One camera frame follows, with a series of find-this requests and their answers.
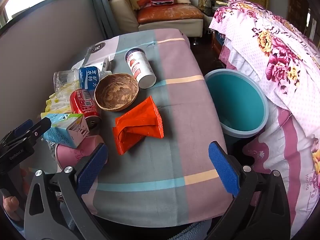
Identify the orange seat cushion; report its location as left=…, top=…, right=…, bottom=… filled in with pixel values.
left=137, top=4, right=204, bottom=23

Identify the grey blue curtain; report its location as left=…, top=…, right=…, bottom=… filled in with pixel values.
left=85, top=0, right=118, bottom=39

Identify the blue plastic bin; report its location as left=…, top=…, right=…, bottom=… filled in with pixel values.
left=204, top=69, right=269, bottom=139

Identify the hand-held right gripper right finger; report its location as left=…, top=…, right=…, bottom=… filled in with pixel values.
left=208, top=141, right=292, bottom=240

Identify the white yogurt cup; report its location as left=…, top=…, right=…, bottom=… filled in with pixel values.
left=124, top=48, right=157, bottom=89

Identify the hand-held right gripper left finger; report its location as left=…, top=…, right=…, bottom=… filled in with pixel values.
left=24, top=142, right=109, bottom=240

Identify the yellow and white wrapper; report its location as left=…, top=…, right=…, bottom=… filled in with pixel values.
left=44, top=92, right=73, bottom=114

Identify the blue and white milk carton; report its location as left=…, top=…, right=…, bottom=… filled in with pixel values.
left=41, top=113, right=90, bottom=148

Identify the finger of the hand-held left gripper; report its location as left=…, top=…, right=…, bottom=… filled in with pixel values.
left=0, top=119, right=33, bottom=142
left=14, top=117, right=52, bottom=146

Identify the cream leather sofa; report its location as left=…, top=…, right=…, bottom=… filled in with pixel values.
left=104, top=0, right=204, bottom=38

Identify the person's left hand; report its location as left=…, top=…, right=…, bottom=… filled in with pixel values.
left=2, top=195, right=25, bottom=222

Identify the dark wooden door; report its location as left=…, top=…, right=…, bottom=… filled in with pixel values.
left=287, top=0, right=315, bottom=30

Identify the orange snack packet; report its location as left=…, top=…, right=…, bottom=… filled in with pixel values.
left=112, top=95, right=165, bottom=156

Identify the blue label water bottle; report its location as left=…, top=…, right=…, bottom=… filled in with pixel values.
left=79, top=65, right=113, bottom=90

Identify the plaid tablecloth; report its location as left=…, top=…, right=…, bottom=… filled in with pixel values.
left=19, top=29, right=234, bottom=229

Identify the pink bowl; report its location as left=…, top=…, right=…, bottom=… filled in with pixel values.
left=55, top=135, right=109, bottom=173

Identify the red soda can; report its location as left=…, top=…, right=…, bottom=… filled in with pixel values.
left=69, top=89, right=102, bottom=130

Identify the brown coconut shell bowl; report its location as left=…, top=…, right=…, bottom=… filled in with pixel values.
left=94, top=73, right=139, bottom=112

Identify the white plastic packet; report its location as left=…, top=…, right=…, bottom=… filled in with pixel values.
left=72, top=57, right=112, bottom=77

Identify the grey panel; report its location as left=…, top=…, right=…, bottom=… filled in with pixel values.
left=0, top=0, right=105, bottom=143

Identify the pink floral bedsheet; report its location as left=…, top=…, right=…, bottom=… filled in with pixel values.
left=209, top=0, right=320, bottom=239

